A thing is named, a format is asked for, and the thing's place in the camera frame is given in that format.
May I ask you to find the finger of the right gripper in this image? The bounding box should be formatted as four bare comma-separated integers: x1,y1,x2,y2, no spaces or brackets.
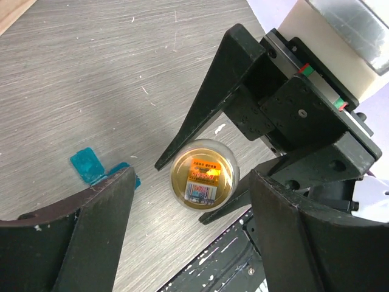
154,24,289,170

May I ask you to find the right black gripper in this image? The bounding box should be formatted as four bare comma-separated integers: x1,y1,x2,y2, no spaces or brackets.
198,27,384,226

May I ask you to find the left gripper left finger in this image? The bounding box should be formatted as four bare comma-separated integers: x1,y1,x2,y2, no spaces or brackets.
1,167,136,291

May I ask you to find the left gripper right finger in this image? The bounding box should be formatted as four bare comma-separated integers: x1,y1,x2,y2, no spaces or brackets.
249,170,388,291

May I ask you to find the teal pill box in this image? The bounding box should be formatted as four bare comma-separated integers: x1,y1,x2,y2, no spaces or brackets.
69,147,130,189

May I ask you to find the clear gold bottle lid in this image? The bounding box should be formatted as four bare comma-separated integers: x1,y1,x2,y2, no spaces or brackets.
170,147,240,212

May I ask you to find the clear pill bottle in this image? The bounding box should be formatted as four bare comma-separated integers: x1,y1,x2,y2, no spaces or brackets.
185,139,240,204

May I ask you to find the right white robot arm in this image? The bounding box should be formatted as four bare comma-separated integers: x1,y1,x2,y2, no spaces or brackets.
155,24,388,224

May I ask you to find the wooden clothes rack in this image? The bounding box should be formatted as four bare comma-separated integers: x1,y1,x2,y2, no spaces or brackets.
0,0,36,35

